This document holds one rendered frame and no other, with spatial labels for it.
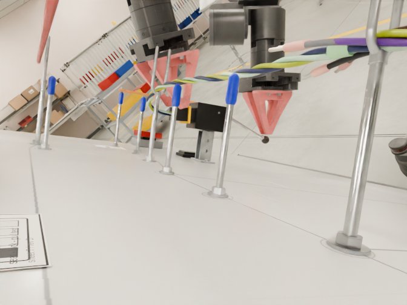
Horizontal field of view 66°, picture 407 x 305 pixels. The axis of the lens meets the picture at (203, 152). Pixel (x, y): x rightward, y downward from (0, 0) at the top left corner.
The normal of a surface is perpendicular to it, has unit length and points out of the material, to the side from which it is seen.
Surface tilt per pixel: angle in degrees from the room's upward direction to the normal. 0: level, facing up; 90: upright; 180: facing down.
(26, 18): 90
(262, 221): 49
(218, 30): 92
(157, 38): 92
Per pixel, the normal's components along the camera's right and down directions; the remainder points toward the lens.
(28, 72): 0.54, 0.04
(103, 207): 0.13, -0.99
